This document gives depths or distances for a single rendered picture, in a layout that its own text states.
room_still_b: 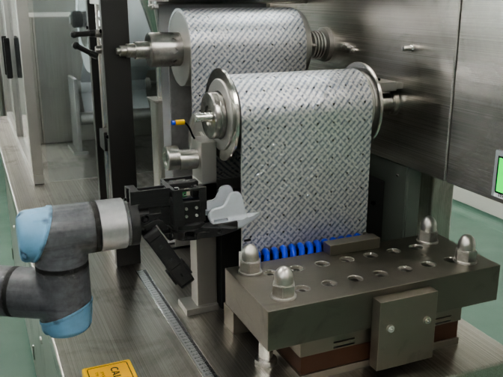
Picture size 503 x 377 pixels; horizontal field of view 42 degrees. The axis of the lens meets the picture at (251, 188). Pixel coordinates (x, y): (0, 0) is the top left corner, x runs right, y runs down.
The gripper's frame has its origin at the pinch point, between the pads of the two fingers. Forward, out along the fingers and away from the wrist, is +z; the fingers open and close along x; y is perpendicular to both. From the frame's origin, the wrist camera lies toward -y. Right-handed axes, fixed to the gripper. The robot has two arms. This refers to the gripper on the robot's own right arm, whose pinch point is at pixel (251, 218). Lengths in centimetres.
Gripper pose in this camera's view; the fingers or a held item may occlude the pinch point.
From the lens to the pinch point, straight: 105.4
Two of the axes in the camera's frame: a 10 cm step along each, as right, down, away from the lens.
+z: 9.2, -1.1, 3.8
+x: -3.9, -2.6, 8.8
